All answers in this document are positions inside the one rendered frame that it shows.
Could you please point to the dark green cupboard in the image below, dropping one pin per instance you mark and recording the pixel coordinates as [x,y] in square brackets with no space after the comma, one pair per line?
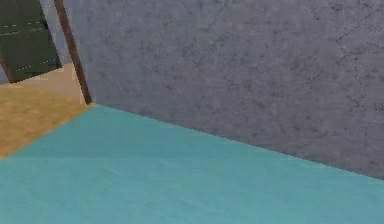
[26,40]

